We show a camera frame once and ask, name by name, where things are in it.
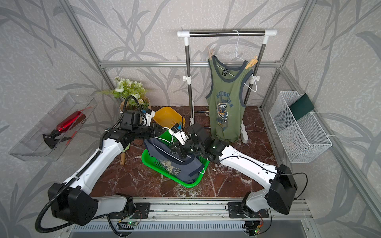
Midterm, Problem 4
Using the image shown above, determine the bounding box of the navy blue tank top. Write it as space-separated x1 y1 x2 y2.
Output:
144 137 206 184

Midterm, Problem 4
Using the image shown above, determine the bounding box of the white wire hanger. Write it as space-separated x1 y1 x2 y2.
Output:
147 128 205 183
233 29 258 92

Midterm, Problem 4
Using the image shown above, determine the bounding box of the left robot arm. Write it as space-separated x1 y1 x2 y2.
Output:
35 108 163 234

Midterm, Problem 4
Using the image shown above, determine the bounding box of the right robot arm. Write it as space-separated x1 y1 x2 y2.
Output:
174 124 298 217

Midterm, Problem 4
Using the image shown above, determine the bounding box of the green tank top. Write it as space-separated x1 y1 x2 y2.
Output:
205 56 254 143

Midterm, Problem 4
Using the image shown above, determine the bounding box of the yellow plastic tray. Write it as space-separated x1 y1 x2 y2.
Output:
153 107 186 129

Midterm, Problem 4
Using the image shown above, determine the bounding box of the green plastic basket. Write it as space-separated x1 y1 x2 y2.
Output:
141 130 210 188

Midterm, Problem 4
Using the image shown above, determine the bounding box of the green garden fork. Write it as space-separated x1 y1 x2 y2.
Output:
120 144 130 166

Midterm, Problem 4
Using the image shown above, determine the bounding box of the potted artificial flower plant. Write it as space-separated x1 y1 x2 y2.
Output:
100 76 150 110

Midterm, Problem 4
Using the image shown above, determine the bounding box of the wooden clothespin left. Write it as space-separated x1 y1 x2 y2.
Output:
207 48 214 60

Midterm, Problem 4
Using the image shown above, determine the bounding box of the wooden clothespin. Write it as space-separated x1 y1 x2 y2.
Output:
245 56 258 69
207 48 214 60

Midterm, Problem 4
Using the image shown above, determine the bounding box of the metal clothes rack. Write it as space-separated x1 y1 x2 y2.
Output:
177 29 277 125

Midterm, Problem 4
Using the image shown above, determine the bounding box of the red spray bottle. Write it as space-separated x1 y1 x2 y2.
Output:
43 111 86 149

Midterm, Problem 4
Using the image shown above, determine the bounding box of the wooden clothespin right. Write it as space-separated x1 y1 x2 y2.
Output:
245 56 258 69

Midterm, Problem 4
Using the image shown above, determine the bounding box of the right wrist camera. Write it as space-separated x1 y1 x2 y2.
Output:
168 123 188 146

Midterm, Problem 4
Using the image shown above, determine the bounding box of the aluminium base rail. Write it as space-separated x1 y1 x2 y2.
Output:
63 197 313 222

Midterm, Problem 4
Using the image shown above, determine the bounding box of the clear plastic wall shelf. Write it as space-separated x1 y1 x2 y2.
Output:
9 93 97 162

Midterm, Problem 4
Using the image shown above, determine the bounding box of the white wire mesh basket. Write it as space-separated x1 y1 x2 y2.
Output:
269 91 332 164

